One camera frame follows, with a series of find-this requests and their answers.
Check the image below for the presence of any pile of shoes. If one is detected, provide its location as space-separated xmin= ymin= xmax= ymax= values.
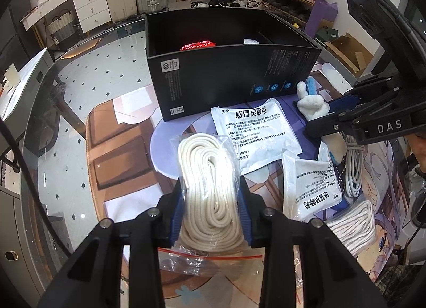
xmin=191 ymin=0 xmax=264 ymax=9

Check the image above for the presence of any wicker laundry basket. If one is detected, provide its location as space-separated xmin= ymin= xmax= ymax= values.
xmin=47 ymin=11 xmax=76 ymax=46

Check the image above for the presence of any red packaged item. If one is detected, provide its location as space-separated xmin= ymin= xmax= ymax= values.
xmin=180 ymin=40 xmax=216 ymax=51

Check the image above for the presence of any anime print table mat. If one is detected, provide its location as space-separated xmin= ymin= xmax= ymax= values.
xmin=84 ymin=61 xmax=407 ymax=308

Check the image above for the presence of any white medicine packet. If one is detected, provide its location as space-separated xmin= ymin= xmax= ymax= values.
xmin=211 ymin=98 xmax=302 ymax=175
xmin=282 ymin=143 xmax=342 ymax=221

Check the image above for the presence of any white plush toy blue ear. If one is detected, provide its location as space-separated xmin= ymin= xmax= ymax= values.
xmin=297 ymin=76 xmax=347 ymax=165

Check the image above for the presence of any white dressing desk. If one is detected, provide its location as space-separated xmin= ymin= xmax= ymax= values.
xmin=21 ymin=0 xmax=111 ymax=51

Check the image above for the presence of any brown cardboard box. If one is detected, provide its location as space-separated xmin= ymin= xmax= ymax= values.
xmin=326 ymin=32 xmax=373 ymax=79

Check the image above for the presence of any bagged thick cream rope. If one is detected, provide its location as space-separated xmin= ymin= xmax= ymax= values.
xmin=157 ymin=132 xmax=264 ymax=277

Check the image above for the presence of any black cardboard box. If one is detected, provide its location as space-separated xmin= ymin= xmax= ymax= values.
xmin=145 ymin=7 xmax=321 ymax=121

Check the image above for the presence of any bagged thin white rope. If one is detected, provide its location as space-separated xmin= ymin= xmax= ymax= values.
xmin=324 ymin=200 xmax=377 ymax=258

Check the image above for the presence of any white cable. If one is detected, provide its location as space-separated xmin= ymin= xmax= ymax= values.
xmin=342 ymin=134 xmax=366 ymax=198

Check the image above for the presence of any white coffee table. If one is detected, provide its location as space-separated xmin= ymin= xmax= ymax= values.
xmin=1 ymin=48 xmax=53 ymax=123

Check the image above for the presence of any grey side cabinet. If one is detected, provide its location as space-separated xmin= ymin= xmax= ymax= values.
xmin=0 ymin=147 xmax=51 ymax=308

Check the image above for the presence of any purple yoga mat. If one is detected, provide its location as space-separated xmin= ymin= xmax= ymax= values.
xmin=304 ymin=0 xmax=338 ymax=38

